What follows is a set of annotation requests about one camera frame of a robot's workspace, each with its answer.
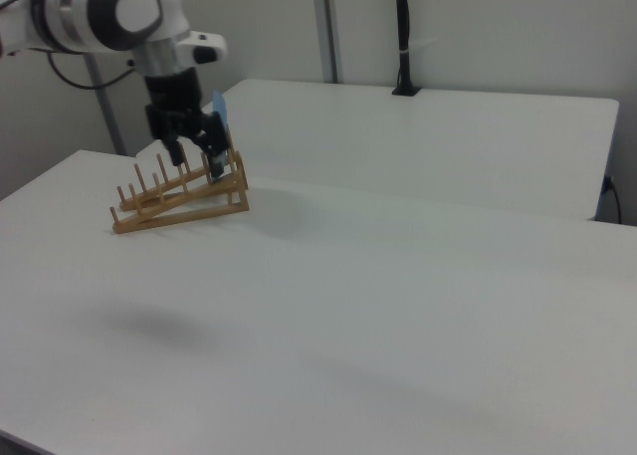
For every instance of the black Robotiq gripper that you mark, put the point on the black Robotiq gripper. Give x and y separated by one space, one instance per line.
174 94

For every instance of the blue round plate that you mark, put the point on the blue round plate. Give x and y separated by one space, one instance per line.
220 109

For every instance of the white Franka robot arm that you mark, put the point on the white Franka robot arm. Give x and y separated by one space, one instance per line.
74 7

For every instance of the wooden plate rack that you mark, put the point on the wooden plate rack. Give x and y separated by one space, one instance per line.
174 218

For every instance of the grey metal frame post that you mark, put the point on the grey metal frame post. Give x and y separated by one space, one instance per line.
328 27
112 126

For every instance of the black camera stand pole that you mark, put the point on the black camera stand pole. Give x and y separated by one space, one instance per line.
402 27

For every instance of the blue wall connector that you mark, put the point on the blue wall connector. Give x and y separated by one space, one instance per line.
606 185

